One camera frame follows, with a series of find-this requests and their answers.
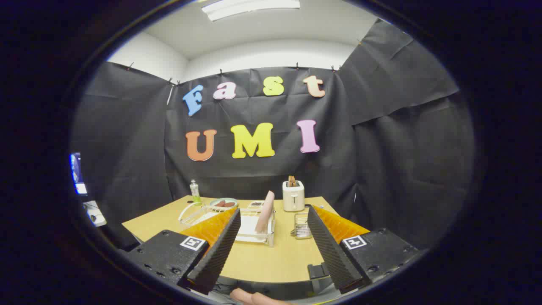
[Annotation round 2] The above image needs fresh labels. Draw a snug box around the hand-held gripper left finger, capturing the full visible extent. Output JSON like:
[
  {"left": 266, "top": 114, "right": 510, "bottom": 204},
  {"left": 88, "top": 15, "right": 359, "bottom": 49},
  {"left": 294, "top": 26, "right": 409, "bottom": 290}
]
[{"left": 127, "top": 207, "right": 242, "bottom": 296}]

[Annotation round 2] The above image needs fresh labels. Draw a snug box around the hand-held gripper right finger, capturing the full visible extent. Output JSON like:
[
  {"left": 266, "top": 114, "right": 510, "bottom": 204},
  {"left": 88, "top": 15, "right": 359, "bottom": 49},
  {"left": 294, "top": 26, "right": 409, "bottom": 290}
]
[{"left": 307, "top": 205, "right": 420, "bottom": 295}]

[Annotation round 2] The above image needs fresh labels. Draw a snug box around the white dish rack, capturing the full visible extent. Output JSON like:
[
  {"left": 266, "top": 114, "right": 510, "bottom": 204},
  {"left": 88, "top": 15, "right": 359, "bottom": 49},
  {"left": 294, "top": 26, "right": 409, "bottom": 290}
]
[{"left": 178, "top": 201, "right": 277, "bottom": 247}]

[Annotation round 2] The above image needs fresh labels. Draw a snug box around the metal wire basket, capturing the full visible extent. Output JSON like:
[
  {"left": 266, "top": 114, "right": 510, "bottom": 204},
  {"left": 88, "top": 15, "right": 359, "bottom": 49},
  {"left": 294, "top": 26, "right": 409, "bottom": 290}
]
[{"left": 290, "top": 212, "right": 313, "bottom": 240}]

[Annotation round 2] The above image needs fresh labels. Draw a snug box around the pink plate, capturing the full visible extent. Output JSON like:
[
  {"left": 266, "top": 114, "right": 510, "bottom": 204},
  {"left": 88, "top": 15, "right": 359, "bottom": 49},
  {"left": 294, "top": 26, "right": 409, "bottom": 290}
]
[{"left": 254, "top": 191, "right": 275, "bottom": 234}]

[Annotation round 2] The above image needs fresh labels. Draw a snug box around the pale green plate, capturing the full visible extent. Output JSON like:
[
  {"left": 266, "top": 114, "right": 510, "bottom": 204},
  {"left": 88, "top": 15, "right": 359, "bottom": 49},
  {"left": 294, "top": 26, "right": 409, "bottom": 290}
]
[{"left": 210, "top": 197, "right": 238, "bottom": 211}]

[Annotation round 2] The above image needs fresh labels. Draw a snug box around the black table clamp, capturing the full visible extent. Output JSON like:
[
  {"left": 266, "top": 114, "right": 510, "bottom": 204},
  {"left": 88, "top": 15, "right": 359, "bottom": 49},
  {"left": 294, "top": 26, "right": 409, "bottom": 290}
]
[{"left": 307, "top": 263, "right": 331, "bottom": 281}]

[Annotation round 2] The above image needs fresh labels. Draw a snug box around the clear bottle with green liquid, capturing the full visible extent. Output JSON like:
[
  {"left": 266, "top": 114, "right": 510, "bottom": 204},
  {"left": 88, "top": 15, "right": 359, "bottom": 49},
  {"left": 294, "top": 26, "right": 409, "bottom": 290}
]
[{"left": 189, "top": 179, "right": 202, "bottom": 205}]

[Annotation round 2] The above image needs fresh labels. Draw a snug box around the cream toaster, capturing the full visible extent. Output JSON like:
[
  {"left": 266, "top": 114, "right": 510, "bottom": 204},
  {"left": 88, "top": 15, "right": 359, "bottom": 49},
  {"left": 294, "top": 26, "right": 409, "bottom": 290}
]
[{"left": 282, "top": 180, "right": 305, "bottom": 212}]

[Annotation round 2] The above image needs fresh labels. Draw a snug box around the black backdrop cloth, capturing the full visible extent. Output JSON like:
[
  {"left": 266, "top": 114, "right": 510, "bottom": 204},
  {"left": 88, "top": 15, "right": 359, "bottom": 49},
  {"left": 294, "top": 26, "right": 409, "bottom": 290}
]
[{"left": 70, "top": 19, "right": 475, "bottom": 250}]

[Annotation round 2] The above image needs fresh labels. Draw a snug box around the white side desk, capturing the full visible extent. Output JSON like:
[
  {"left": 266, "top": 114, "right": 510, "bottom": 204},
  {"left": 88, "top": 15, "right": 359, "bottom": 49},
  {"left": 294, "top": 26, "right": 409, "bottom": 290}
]
[{"left": 83, "top": 201, "right": 106, "bottom": 227}]

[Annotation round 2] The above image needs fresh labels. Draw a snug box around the computer monitor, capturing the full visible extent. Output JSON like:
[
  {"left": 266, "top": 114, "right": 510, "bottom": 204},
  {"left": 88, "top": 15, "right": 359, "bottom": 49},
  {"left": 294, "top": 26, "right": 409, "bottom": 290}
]
[{"left": 70, "top": 152, "right": 88, "bottom": 196}]

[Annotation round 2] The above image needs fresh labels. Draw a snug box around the white ceiling light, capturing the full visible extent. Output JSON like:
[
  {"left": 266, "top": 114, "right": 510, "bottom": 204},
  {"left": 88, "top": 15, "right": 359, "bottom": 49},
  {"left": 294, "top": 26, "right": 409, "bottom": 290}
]
[{"left": 201, "top": 0, "right": 301, "bottom": 22}]

